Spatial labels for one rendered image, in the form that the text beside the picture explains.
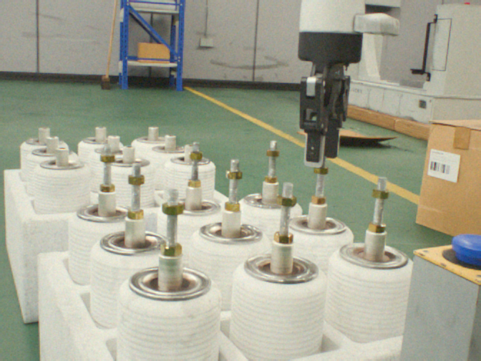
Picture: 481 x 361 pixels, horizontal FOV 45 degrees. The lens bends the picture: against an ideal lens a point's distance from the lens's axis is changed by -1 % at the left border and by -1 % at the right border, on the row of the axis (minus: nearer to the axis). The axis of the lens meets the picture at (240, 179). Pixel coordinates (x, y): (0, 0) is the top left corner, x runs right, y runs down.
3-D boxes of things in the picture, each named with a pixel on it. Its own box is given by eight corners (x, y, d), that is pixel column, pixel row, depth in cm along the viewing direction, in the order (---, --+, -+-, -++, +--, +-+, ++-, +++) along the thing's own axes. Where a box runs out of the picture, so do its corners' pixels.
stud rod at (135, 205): (136, 229, 65) (137, 162, 63) (141, 232, 64) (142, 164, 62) (128, 231, 64) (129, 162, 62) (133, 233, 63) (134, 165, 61)
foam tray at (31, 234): (171, 234, 147) (173, 163, 144) (236, 296, 113) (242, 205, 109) (6, 248, 131) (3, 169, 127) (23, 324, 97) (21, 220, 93)
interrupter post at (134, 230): (134, 241, 66) (134, 213, 65) (150, 246, 65) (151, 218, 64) (119, 246, 64) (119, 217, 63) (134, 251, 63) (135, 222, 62)
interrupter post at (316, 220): (303, 226, 75) (305, 201, 75) (318, 225, 76) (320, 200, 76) (313, 232, 73) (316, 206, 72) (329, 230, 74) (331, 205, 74)
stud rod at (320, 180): (319, 213, 75) (325, 155, 73) (322, 215, 74) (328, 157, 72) (312, 213, 75) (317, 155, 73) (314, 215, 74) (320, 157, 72)
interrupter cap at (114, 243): (134, 231, 69) (134, 225, 69) (183, 246, 65) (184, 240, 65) (84, 246, 63) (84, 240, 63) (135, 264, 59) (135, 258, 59)
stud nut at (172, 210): (159, 210, 53) (159, 201, 53) (177, 209, 54) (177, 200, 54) (167, 216, 51) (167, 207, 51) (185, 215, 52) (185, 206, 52)
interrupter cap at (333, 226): (275, 223, 76) (275, 217, 76) (322, 218, 80) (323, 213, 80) (308, 241, 70) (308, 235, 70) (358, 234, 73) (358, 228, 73)
